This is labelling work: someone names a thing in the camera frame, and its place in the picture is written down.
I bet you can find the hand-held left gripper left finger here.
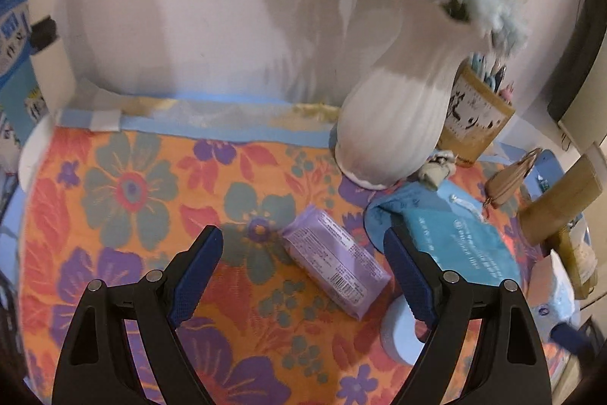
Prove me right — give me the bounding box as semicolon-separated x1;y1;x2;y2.
51;225;225;405

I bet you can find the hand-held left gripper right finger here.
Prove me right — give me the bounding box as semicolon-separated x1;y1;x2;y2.
383;227;553;405

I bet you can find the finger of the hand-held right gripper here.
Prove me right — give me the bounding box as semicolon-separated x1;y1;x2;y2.
550;320;601;358

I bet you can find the purple tissue packet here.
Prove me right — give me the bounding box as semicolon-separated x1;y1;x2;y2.
280;204;392;321

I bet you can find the small white plush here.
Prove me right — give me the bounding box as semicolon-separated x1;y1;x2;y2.
420;149;458;190

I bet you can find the blue dotted tissue pack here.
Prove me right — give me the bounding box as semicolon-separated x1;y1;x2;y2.
528;253;577;330

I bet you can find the floral tablecloth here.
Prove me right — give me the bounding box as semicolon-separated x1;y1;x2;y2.
19;125;584;405

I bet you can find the beige handbag coin purse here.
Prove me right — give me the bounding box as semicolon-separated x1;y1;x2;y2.
484;148;544;209

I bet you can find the light blue table cover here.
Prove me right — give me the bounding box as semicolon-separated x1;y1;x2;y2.
57;94;342;147

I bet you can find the white ribbed vase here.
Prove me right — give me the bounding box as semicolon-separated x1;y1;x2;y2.
334;0;475;190

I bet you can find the blue plastic chair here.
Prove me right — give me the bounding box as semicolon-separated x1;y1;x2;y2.
536;149;565;197

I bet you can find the bamboo pen holder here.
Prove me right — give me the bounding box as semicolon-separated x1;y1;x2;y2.
436;63;517;169

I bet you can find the bunch of pens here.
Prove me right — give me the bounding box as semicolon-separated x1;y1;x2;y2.
467;51;515;102

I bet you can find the black clip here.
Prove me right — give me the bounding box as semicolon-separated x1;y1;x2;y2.
31;17;60;52

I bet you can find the blue printed book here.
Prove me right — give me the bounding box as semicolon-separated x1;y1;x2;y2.
0;0;48;145

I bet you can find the teal drawstring pouch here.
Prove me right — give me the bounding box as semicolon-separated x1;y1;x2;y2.
403;186;515;287

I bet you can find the dark wall monitor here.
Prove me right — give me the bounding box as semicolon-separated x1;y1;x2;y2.
547;0;607;135

